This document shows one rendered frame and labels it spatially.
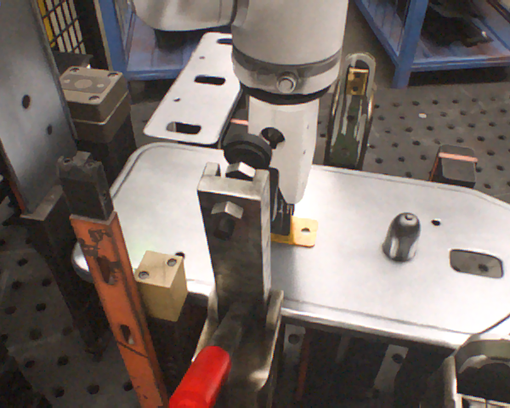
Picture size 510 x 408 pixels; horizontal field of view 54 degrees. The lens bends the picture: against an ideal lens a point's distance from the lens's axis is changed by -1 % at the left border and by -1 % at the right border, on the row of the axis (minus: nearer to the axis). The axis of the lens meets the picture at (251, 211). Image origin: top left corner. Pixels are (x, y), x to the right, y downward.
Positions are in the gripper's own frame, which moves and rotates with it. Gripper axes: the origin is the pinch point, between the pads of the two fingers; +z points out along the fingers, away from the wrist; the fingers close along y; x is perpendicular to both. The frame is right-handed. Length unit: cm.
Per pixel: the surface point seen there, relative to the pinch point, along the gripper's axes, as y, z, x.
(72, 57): 23.4, 0.1, 34.9
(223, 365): -22.6, -9.7, -0.9
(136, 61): 166, 87, 98
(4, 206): 20, 33, 57
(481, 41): 223, 86, -64
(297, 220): 1.3, 2.7, -1.9
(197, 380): -24.6, -11.5, -0.1
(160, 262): -11.8, -3.5, 7.8
